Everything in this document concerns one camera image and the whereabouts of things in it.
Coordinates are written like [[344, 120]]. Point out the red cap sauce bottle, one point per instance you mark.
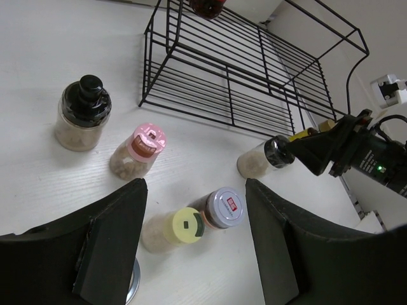
[[207, 9]]

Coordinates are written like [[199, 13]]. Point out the black cap seasoning jar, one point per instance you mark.
[[268, 156]]

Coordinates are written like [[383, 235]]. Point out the open wide glass jar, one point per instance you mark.
[[134, 282]]

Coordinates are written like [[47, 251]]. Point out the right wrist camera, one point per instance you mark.
[[389, 90]]

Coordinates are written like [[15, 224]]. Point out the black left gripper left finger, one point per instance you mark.
[[85, 257]]

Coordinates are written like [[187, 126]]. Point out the pink cap spice bottle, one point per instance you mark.
[[135, 156]]

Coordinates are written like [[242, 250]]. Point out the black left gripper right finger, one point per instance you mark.
[[305, 259]]

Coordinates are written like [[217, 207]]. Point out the yellow oil bottle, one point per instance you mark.
[[322, 127]]

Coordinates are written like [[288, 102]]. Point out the black pump cap spice jar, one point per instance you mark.
[[83, 110]]

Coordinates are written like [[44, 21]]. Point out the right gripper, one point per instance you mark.
[[358, 143]]

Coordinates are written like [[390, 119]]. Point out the black wire rack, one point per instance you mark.
[[232, 71]]

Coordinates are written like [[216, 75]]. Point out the yellow cap spice bottle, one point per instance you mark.
[[164, 233]]

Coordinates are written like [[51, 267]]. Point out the silver lid spice jar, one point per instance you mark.
[[221, 209]]

